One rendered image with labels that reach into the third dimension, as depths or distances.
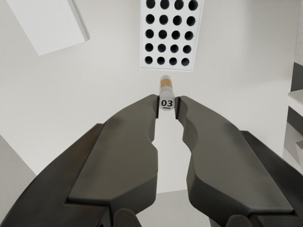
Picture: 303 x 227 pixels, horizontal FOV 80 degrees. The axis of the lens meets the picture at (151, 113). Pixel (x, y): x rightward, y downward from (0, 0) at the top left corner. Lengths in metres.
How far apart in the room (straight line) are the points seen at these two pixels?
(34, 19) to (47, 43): 0.04
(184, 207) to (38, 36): 1.95
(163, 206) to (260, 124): 1.72
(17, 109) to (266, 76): 0.49
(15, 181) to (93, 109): 1.89
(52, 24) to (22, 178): 1.90
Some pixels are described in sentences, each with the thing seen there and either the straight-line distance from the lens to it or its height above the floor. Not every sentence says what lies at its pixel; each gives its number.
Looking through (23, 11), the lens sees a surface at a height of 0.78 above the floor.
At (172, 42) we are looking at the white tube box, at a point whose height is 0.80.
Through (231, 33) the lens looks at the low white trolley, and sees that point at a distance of 0.34.
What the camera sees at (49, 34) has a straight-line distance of 0.35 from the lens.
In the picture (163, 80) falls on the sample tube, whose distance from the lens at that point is 0.15.
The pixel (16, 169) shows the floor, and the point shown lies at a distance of 2.08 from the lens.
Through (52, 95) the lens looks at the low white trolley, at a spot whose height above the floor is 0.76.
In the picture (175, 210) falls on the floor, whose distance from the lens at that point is 2.12.
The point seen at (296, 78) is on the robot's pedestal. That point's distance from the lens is 0.87.
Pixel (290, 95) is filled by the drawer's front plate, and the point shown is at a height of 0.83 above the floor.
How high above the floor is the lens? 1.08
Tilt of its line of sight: 58 degrees down
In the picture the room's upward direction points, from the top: 176 degrees counter-clockwise
